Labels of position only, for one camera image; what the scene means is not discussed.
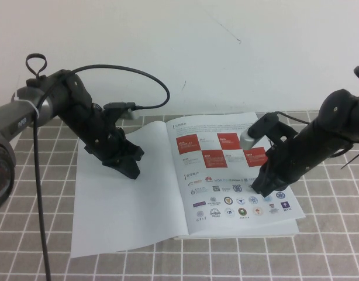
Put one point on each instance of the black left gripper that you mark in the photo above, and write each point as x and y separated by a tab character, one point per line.
103	137

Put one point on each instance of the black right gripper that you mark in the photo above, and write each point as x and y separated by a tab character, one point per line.
279	167

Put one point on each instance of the white AgileX brochure book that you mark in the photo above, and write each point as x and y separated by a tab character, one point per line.
138	190

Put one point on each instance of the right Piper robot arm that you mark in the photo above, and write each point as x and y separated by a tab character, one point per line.
328	137

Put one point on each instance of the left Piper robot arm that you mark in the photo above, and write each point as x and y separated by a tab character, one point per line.
27	114

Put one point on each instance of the grey checked tablecloth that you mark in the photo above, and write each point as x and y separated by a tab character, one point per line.
51	234

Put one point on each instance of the white zip tie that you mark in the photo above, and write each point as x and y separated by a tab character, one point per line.
27	105

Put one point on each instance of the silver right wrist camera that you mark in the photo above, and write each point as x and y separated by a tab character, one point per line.
248	139

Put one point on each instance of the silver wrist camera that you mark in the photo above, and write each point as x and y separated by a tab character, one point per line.
248	139
132	114

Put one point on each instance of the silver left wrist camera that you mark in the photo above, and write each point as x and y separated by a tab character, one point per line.
132	114

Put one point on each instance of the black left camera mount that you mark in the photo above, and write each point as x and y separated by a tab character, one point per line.
118	109

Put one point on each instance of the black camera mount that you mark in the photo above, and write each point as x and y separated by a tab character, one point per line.
273	124
118	109

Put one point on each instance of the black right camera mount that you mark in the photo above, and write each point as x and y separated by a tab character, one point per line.
273	124

